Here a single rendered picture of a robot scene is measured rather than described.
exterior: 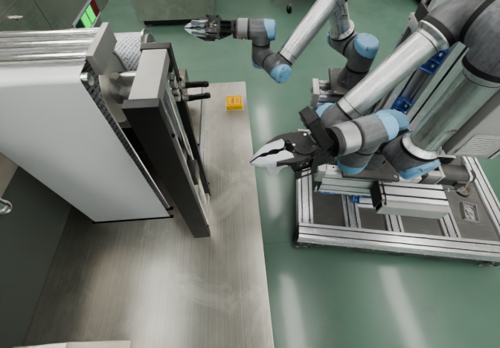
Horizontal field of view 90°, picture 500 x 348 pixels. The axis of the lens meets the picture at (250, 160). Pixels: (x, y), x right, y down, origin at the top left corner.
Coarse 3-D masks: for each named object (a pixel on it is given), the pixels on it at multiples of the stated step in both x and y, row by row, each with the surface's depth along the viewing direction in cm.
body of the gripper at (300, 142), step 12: (300, 132) 57; (336, 132) 56; (288, 144) 56; (300, 144) 55; (312, 144) 54; (336, 144) 57; (312, 156) 55; (324, 156) 59; (336, 156) 58; (300, 168) 58; (312, 168) 58
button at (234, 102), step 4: (228, 96) 112; (232, 96) 112; (236, 96) 112; (240, 96) 112; (228, 100) 110; (232, 100) 110; (236, 100) 110; (240, 100) 110; (228, 104) 109; (232, 104) 109; (236, 104) 109; (240, 104) 109; (228, 108) 109; (232, 108) 109; (236, 108) 109; (240, 108) 109
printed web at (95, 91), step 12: (120, 36) 67; (132, 36) 68; (120, 48) 67; (132, 48) 67; (120, 60) 54; (132, 60) 68; (96, 84) 44; (96, 96) 45; (108, 108) 47; (108, 120) 49; (120, 132) 52; (132, 156) 59; (144, 168) 63; (156, 192) 73; (168, 204) 82
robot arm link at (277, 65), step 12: (324, 0) 87; (336, 0) 86; (312, 12) 89; (324, 12) 88; (300, 24) 92; (312, 24) 90; (300, 36) 92; (312, 36) 93; (288, 48) 94; (300, 48) 94; (264, 60) 100; (276, 60) 96; (288, 60) 96; (276, 72) 96; (288, 72) 97
